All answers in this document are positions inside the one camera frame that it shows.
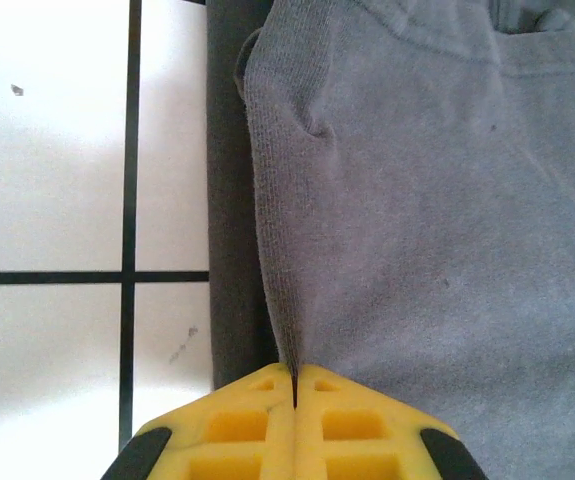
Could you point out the grey t-shirt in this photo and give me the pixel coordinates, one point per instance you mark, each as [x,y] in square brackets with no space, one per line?
[417,200]

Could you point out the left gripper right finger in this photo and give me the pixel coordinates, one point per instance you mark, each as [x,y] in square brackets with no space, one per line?
[312,440]

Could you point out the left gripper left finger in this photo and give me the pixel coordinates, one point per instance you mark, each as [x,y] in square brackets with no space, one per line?
[277,440]

